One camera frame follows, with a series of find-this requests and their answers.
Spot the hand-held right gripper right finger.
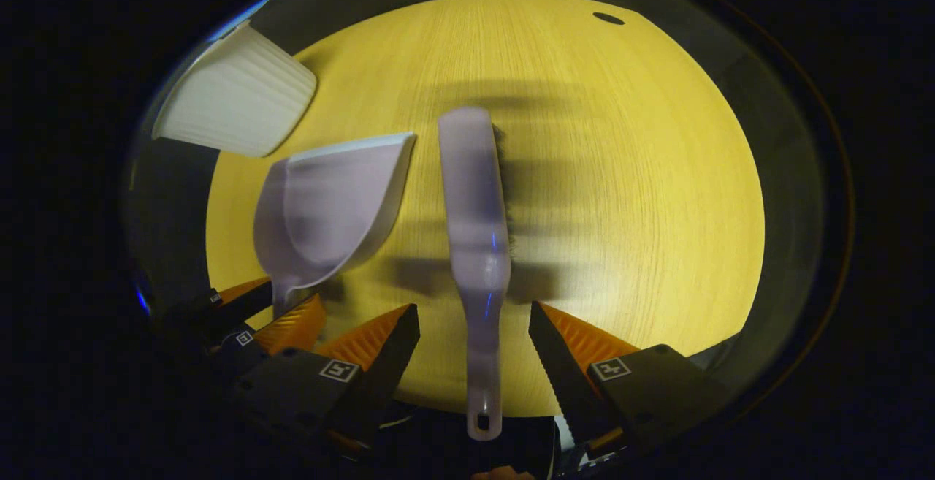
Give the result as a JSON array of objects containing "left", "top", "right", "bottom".
[{"left": 527, "top": 301, "right": 733, "bottom": 459}]

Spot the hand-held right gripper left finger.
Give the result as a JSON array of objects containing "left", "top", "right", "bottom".
[{"left": 232, "top": 303, "right": 422, "bottom": 462}]

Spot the pink dustpan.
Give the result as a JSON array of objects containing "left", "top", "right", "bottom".
[{"left": 253, "top": 132, "right": 418, "bottom": 320}]

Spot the pink small broom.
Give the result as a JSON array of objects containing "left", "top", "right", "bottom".
[{"left": 437, "top": 106, "right": 516, "bottom": 441}]

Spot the white ribbed garbage bin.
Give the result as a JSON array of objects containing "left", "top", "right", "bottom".
[{"left": 151, "top": 20, "right": 318, "bottom": 159}]

